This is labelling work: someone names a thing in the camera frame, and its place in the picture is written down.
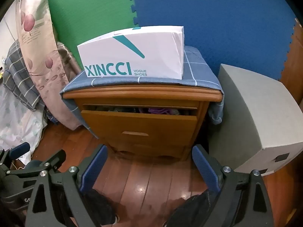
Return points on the brown satin cloth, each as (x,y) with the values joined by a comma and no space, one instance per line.
(67,56)

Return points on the person's left black shoe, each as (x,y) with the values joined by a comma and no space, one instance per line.
(101,205)

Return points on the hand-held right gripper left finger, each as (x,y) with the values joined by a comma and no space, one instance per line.
(94,165)

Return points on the lower nightstand drawer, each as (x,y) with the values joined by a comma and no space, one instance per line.
(146,150)

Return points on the blue checked cloth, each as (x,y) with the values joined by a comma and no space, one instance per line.
(198,68)

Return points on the purple underwear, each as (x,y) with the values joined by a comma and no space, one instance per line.
(161,110)

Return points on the wooden drawer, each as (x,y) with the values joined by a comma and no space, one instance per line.
(142,123)

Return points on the person's right black shoe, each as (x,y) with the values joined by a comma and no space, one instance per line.
(189,210)

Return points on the brown foam mat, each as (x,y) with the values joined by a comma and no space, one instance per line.
(293,59)

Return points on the white shoe box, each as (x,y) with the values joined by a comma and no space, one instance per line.
(132,59)

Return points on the green foam mat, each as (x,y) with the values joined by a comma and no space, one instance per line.
(90,9)

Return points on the white patterned bed sheet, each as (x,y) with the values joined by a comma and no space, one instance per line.
(16,127)

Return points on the grey cardboard box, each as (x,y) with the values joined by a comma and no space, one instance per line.
(248,113)

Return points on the wooden nightstand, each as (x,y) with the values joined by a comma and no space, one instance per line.
(146,94)

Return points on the person's black shoe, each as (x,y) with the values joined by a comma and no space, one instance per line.
(101,205)
(189,210)

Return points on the pink floral pillow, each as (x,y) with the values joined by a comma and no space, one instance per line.
(42,59)

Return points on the blue foam mat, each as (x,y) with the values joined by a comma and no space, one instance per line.
(224,16)

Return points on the blue striped cloth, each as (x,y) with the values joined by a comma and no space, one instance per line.
(51,118)

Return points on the grey plaid pillow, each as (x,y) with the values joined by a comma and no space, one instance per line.
(19,75)

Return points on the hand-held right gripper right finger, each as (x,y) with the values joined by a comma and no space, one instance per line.
(203,167)

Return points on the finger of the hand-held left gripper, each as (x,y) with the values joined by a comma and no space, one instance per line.
(53,159)
(20,148)

